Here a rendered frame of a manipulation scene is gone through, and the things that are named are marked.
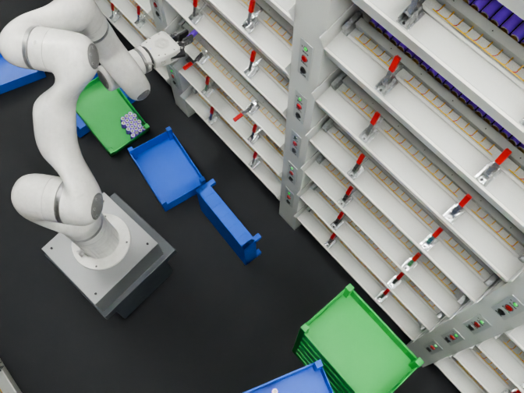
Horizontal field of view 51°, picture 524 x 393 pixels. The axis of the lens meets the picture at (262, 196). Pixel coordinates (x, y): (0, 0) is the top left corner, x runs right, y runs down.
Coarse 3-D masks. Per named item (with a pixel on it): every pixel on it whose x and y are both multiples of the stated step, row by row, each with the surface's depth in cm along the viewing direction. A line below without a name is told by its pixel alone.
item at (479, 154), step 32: (352, 32) 115; (384, 32) 112; (352, 64) 114; (384, 64) 112; (416, 64) 108; (384, 96) 111; (416, 96) 109; (448, 96) 105; (416, 128) 108; (448, 128) 107; (480, 128) 103; (448, 160) 106; (480, 160) 104; (512, 160) 102; (480, 192) 106; (512, 192) 102
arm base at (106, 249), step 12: (108, 216) 179; (108, 228) 165; (120, 228) 178; (96, 240) 161; (108, 240) 167; (120, 240) 176; (84, 252) 171; (96, 252) 168; (108, 252) 172; (120, 252) 175; (84, 264) 173; (96, 264) 173; (108, 264) 173
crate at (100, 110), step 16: (96, 80) 232; (80, 96) 232; (96, 96) 234; (112, 96) 236; (80, 112) 232; (96, 112) 233; (112, 112) 235; (128, 112) 237; (96, 128) 233; (112, 128) 234; (144, 128) 231; (112, 144) 234; (128, 144) 234
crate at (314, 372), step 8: (320, 360) 153; (304, 368) 155; (312, 368) 160; (320, 368) 156; (288, 376) 156; (296, 376) 159; (304, 376) 159; (312, 376) 159; (320, 376) 159; (264, 384) 153; (272, 384) 158; (280, 384) 158; (288, 384) 158; (296, 384) 158; (304, 384) 158; (312, 384) 158; (320, 384) 158; (328, 384) 153; (248, 392) 152; (256, 392) 157; (264, 392) 157; (280, 392) 157; (288, 392) 157; (296, 392) 157; (304, 392) 157; (312, 392) 157; (320, 392) 157; (328, 392) 157
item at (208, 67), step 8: (176, 16) 187; (176, 24) 190; (168, 32) 190; (176, 32) 192; (184, 48) 190; (192, 48) 189; (200, 48) 188; (192, 56) 188; (200, 64) 187; (208, 64) 186; (216, 64) 185; (208, 72) 186; (216, 72) 185; (224, 72) 184; (216, 80) 184; (224, 80) 184; (232, 80) 183; (224, 88) 183; (232, 88) 182; (240, 88) 181; (232, 96) 182; (240, 96) 181; (248, 96) 180; (240, 104) 180; (248, 104) 180; (248, 112) 179; (256, 112) 178; (264, 112) 178; (256, 120) 178; (264, 120) 177; (272, 120) 176; (264, 128) 177; (272, 128) 176; (280, 128) 175; (272, 136) 176; (280, 136) 175; (280, 144) 174
